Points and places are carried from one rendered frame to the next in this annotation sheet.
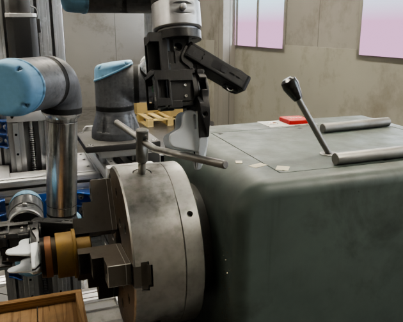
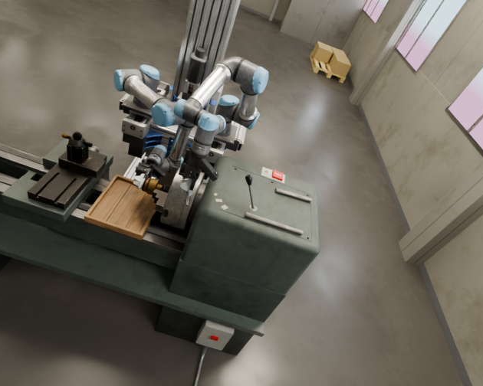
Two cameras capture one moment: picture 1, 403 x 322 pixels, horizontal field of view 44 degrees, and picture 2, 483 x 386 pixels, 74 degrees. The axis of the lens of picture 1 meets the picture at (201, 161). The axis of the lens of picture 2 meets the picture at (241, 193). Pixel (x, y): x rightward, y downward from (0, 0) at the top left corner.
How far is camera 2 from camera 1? 0.88 m
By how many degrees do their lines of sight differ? 27
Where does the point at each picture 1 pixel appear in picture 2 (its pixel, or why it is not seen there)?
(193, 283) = (181, 223)
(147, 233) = (171, 201)
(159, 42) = (188, 154)
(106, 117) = not seen: hidden behind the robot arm
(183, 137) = (185, 186)
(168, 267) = (173, 214)
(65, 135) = (182, 133)
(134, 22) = not seen: outside the picture
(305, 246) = (216, 235)
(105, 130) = not seen: hidden behind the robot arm
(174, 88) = (186, 171)
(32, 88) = (167, 121)
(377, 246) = (244, 248)
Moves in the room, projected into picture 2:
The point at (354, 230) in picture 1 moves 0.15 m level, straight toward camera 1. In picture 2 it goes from (237, 240) to (212, 253)
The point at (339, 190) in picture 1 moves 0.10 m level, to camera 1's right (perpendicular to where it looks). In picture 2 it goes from (234, 227) to (254, 239)
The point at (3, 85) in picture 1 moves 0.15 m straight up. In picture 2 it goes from (158, 114) to (162, 87)
